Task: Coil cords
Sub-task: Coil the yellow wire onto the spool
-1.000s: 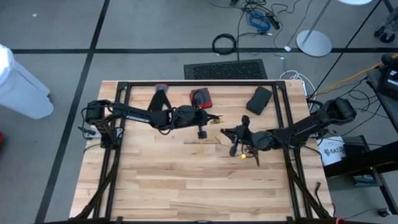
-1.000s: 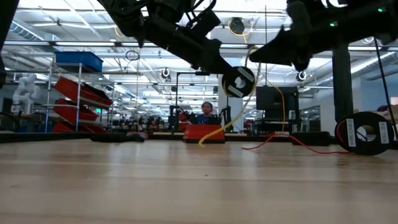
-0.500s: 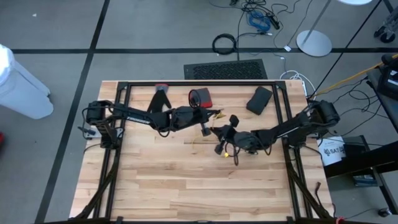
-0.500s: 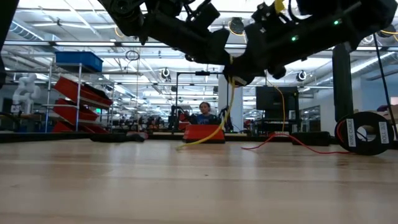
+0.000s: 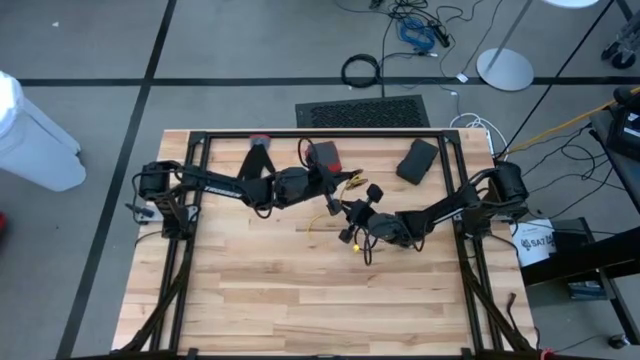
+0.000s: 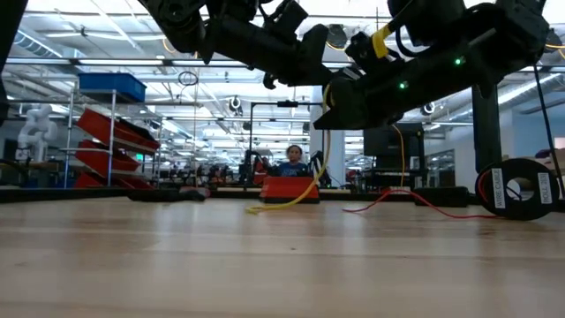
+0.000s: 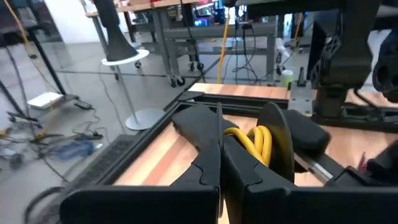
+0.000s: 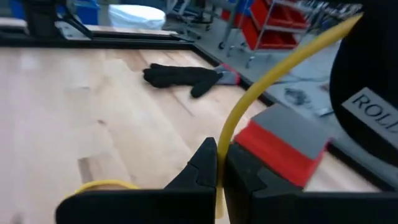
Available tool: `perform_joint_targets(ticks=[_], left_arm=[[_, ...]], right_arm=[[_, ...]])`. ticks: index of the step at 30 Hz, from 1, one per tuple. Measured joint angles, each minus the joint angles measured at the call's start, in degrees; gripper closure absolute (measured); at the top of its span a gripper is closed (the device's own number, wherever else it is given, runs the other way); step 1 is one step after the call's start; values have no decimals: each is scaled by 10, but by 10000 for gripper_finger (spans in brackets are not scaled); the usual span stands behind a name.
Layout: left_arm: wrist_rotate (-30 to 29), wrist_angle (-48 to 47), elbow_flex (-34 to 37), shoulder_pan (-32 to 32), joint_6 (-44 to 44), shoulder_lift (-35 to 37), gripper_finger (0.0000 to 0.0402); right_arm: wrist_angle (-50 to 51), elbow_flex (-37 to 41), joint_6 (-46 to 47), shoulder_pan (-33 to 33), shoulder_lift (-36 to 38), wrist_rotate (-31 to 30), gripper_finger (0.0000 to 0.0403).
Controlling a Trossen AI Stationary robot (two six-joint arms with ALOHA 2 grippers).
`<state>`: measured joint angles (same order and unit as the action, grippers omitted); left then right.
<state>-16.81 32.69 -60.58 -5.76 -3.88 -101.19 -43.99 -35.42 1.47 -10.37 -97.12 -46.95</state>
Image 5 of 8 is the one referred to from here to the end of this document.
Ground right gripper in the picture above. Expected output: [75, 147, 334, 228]
[337, 183, 385, 245]

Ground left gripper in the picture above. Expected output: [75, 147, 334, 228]
[305, 160, 370, 217]

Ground yellow wire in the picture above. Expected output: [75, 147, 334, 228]
[306, 172, 370, 235]

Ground red box black lid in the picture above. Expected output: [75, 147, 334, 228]
[305, 140, 344, 174]

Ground black floor vent grille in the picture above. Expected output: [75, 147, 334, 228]
[294, 94, 432, 129]

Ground black zip pouch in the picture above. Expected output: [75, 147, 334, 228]
[395, 138, 440, 186]

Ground black glove red cuff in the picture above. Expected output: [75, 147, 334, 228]
[238, 133, 277, 182]

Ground grey round floor stand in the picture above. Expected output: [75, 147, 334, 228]
[475, 0, 536, 93]

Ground black low shelf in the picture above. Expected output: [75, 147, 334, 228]
[519, 217, 640, 346]

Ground blue box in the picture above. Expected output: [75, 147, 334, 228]
[566, 280, 609, 301]

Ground black equipment cart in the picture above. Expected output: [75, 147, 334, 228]
[588, 85, 640, 164]

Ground white disc black pole stand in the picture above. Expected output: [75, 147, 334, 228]
[541, 0, 601, 10]

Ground grey wheeled cart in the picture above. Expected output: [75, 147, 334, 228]
[601, 0, 640, 71]

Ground black caster wheel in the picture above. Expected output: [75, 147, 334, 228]
[606, 332, 633, 351]

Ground white cylindrical container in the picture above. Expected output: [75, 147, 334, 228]
[0, 69, 88, 194]

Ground black metal table frame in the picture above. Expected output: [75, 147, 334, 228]
[110, 128, 539, 360]

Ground coiled black cable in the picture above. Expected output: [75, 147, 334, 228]
[340, 53, 384, 90]

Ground white cable bundle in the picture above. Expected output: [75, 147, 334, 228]
[448, 112, 509, 157]

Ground coiled blue cable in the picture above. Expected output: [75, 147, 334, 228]
[398, 17, 437, 53]

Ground brown strap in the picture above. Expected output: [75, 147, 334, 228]
[504, 291, 521, 331]

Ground yellow extension cord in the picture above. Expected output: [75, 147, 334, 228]
[505, 85, 640, 155]

